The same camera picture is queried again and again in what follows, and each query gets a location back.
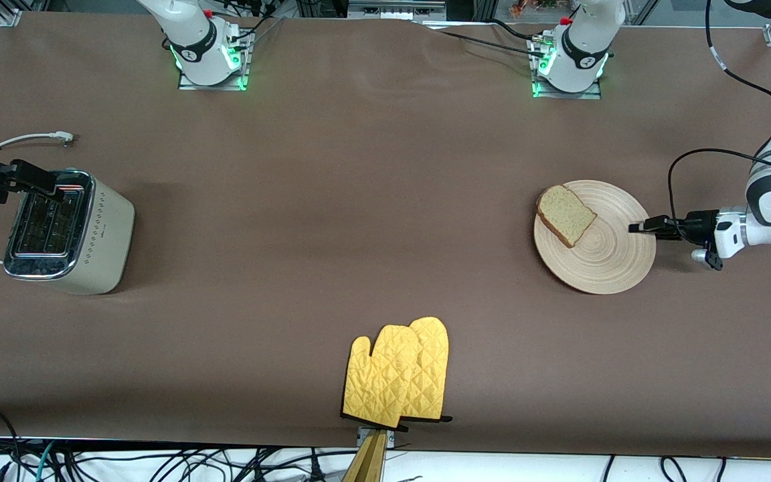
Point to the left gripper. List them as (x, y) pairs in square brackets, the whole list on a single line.
[(696, 225)]

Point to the round wooden plate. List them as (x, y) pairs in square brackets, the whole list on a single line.
[(613, 258)]

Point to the slice of bread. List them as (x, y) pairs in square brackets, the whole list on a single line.
[(566, 214)]

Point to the cream and chrome toaster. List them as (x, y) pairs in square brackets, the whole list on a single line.
[(108, 234)]

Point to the orange background object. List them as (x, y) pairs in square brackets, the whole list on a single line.
[(523, 8)]

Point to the yellow quilted oven mitt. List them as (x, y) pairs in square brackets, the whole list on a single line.
[(434, 361), (379, 375)]

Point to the grey metal box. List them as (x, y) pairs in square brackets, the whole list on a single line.
[(392, 10)]

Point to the small aluminium corner bracket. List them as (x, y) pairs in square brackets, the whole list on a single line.
[(7, 17)]

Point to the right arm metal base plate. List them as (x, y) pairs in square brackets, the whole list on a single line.
[(215, 86)]

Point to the small metal post bracket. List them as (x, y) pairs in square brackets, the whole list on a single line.
[(361, 435)]

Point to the wooden camera post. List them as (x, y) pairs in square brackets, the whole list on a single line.
[(369, 465)]

